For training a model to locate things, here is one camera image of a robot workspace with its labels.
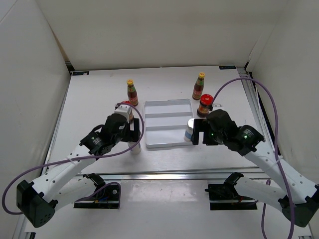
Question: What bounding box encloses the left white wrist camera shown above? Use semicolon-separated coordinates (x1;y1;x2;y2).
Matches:
114;104;134;123

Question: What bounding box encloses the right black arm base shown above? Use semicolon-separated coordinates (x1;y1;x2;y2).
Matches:
205;172;258;211

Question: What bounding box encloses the left black corner label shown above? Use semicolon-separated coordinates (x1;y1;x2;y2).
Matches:
72;71;90;76

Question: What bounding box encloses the aluminium frame rail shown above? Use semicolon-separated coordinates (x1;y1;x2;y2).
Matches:
27;168;270;185

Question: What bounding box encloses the right black corner label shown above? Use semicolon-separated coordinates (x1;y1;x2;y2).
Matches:
219;65;236;70

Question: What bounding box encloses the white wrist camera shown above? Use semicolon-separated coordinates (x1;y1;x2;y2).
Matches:
114;104;134;123
212;104;224;111

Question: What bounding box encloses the tall sauce bottle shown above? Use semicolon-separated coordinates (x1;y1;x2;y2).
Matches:
192;72;205;100
127;79;139;106

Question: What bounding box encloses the white divided organizer tray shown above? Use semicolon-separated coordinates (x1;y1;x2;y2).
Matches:
144;99;194;149

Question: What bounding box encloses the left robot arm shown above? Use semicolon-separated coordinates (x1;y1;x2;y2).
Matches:
16;113;141;228

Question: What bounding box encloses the black corner label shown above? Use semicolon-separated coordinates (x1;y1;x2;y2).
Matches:
219;65;236;70
72;71;90;76

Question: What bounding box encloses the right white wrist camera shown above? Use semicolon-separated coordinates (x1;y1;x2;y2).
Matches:
212;104;224;111

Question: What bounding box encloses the right tall sauce bottle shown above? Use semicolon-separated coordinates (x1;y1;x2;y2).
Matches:
192;72;205;100

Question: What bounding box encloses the left tall sauce bottle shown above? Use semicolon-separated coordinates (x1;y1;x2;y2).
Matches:
127;79;139;106

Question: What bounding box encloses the white silver-cap shaker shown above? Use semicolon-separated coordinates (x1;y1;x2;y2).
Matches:
128;142;141;154
184;118;195;142

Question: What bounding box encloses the red-lid sauce jar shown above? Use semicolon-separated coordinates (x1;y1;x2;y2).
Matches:
117;101;134;123
197;94;214;118

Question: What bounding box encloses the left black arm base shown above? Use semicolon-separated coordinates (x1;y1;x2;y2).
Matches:
73;173;122;209

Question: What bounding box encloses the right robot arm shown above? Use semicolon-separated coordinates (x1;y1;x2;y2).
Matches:
191;110;319;228

